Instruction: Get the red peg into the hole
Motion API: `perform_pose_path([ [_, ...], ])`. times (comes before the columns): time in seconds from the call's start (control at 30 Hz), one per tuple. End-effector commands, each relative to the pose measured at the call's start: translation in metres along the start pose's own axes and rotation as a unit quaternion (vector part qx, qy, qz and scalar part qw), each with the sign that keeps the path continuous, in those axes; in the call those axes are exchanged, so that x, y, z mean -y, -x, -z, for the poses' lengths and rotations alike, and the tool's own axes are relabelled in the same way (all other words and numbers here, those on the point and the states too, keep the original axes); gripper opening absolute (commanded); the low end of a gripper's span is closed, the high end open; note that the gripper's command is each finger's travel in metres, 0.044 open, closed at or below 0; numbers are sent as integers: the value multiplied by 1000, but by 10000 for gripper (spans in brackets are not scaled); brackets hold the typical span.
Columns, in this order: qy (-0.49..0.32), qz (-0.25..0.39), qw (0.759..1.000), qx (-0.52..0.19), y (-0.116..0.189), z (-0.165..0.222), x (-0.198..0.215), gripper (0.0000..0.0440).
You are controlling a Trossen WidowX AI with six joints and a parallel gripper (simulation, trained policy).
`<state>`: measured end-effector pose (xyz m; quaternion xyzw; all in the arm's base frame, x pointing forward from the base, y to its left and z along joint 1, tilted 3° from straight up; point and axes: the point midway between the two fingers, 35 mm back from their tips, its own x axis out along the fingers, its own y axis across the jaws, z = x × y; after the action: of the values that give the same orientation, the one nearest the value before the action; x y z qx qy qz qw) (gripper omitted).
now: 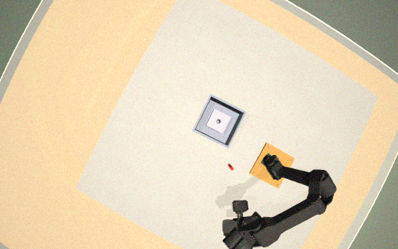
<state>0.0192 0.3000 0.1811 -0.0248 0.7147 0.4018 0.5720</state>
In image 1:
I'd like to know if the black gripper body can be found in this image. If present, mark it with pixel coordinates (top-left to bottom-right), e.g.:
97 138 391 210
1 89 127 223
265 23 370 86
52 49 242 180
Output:
232 200 253 249

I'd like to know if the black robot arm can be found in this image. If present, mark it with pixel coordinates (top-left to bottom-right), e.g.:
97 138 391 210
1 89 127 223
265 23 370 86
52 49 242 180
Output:
222 153 337 249

